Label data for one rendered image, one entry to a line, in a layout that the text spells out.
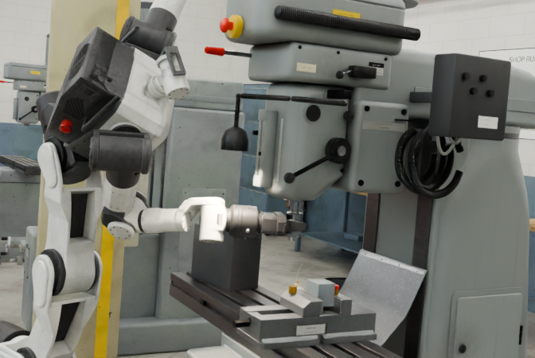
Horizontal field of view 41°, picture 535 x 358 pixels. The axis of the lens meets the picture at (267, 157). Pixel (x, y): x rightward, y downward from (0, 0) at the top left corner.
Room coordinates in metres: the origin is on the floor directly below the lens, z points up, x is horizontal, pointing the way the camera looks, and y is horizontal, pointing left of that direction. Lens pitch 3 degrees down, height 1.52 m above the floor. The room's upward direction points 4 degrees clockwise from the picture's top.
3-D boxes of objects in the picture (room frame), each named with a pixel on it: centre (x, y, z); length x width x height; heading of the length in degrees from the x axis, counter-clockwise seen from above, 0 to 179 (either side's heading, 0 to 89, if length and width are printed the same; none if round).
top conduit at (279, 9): (1.87, -0.19, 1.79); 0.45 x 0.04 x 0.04; 120
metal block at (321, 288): (1.85, -0.17, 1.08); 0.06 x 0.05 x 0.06; 27
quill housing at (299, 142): (1.98, -0.09, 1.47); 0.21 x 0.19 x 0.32; 30
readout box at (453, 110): (1.84, -0.51, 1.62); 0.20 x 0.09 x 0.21; 120
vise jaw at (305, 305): (1.82, -0.12, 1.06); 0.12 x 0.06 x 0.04; 27
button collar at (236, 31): (1.87, 0.11, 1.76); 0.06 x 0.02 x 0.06; 30
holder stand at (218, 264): (2.35, 0.11, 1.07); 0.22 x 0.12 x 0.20; 41
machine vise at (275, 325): (1.83, -0.14, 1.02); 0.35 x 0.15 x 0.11; 117
